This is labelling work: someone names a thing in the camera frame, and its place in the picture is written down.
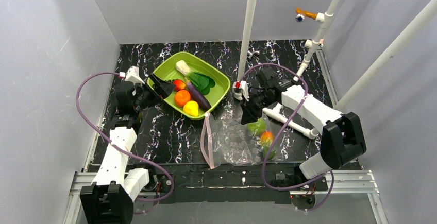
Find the red fake fruit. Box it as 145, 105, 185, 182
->
173, 79, 186, 92

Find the green fake apple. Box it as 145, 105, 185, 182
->
247, 118, 266, 136

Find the orange fake fruit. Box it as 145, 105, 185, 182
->
174, 90, 191, 108

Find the yellow fake pepper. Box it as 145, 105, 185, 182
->
182, 100, 199, 117

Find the purple fake eggplant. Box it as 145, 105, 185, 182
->
185, 78, 211, 111

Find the clear zip top bag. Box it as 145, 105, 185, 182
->
200, 113, 275, 169

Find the green fake leaf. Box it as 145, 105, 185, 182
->
175, 60, 216, 95

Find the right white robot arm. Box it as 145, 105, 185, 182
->
235, 63, 367, 191

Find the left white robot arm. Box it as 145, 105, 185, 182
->
75, 72, 175, 223

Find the orange green fake mango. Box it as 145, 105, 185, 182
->
260, 131, 276, 161

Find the lime green plastic tray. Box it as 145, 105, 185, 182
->
153, 51, 231, 112

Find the small metal fitting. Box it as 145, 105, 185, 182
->
246, 50, 260, 61

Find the white PVC pipe frame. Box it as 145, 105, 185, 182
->
233, 0, 437, 140

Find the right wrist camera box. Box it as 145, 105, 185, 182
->
232, 81, 249, 101

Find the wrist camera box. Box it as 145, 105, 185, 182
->
119, 66, 145, 84
232, 81, 249, 101

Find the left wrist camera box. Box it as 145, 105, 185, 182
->
119, 66, 145, 84

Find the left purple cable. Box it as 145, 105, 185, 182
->
75, 72, 175, 215

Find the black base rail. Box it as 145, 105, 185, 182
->
124, 161, 345, 204

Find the orange faucet handle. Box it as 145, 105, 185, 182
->
295, 7, 317, 23

